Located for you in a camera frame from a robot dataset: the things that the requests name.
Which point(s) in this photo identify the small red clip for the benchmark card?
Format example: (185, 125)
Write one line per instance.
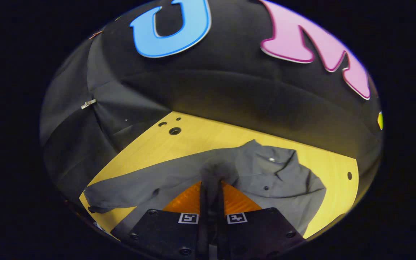
(95, 35)

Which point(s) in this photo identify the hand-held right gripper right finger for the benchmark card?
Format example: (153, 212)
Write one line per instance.
(220, 224)

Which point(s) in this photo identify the black backdrop cloth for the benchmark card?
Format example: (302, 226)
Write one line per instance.
(229, 90)

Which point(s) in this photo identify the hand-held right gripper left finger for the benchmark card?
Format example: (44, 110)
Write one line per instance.
(203, 224)

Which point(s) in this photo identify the small silver clip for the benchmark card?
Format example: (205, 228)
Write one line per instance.
(88, 104)

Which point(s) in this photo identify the grey button-up shirt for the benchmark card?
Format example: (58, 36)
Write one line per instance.
(265, 177)

